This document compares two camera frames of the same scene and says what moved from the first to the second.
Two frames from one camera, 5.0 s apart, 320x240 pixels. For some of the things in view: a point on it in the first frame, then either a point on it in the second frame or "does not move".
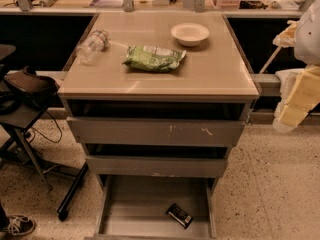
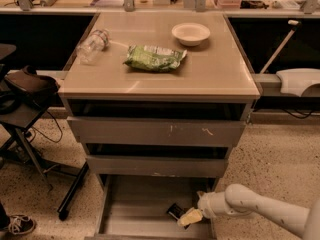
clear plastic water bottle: [89, 51] does not move
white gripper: [308, 39] -> [206, 204]
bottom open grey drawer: [134, 207] does not move
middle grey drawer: [158, 166] does not move
